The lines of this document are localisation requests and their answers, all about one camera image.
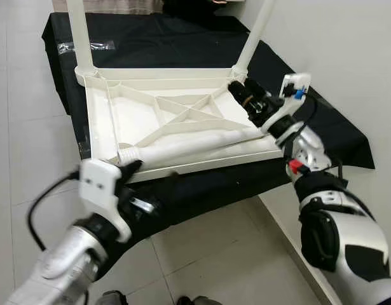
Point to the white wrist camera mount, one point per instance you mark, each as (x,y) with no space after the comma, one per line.
(100,184)
(290,86)

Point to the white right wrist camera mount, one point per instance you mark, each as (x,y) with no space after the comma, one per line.
(290,86)

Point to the black tablecloth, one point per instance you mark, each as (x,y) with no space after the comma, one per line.
(182,38)

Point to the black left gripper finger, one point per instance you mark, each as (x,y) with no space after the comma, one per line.
(131,169)
(164,180)

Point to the white plastic children table top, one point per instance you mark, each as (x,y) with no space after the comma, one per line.
(138,108)

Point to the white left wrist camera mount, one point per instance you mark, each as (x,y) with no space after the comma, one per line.
(100,184)

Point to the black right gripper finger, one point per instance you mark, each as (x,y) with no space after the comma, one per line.
(236,89)
(257,89)

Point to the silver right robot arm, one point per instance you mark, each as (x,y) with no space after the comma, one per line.
(348,241)

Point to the grey robot leg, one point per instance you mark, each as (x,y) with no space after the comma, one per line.
(111,298)
(198,300)

